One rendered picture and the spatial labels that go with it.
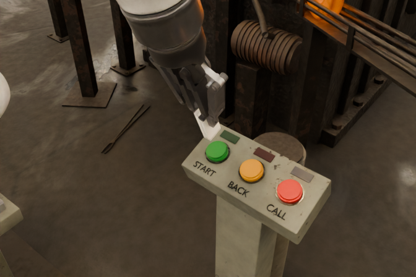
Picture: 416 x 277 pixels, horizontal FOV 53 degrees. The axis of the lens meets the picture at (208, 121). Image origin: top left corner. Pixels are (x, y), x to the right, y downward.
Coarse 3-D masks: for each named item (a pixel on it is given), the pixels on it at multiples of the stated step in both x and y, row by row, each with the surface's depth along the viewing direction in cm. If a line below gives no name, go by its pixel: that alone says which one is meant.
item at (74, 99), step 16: (64, 0) 164; (80, 0) 170; (64, 16) 168; (80, 16) 170; (80, 32) 172; (80, 48) 177; (80, 64) 182; (80, 80) 187; (96, 80) 193; (80, 96) 193; (96, 96) 193
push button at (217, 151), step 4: (212, 144) 76; (216, 144) 75; (220, 144) 75; (224, 144) 75; (208, 148) 75; (212, 148) 75; (216, 148) 75; (220, 148) 75; (224, 148) 74; (208, 152) 75; (212, 152) 75; (216, 152) 74; (220, 152) 74; (224, 152) 74; (208, 156) 75; (212, 156) 74; (216, 156) 74; (220, 156) 74; (224, 156) 74; (212, 160) 74; (216, 160) 74; (220, 160) 74
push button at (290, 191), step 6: (288, 180) 68; (294, 180) 68; (282, 186) 68; (288, 186) 68; (294, 186) 67; (300, 186) 67; (282, 192) 67; (288, 192) 67; (294, 192) 67; (300, 192) 67; (282, 198) 67; (288, 198) 66; (294, 198) 66
